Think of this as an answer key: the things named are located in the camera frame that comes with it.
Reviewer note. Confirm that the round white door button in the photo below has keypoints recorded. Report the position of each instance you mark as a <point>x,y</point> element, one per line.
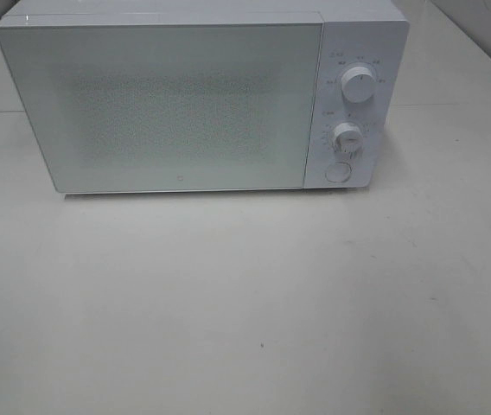
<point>338,172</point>

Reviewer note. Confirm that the white microwave door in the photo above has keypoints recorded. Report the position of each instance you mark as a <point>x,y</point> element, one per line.
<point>140,109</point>

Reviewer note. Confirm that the white timer knob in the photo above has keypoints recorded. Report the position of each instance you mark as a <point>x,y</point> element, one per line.
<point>347,137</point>

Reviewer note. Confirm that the upper white power knob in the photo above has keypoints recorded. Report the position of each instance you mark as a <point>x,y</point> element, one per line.
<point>358,82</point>

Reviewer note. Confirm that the white microwave oven body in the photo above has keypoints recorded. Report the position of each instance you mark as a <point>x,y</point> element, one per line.
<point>372,32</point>

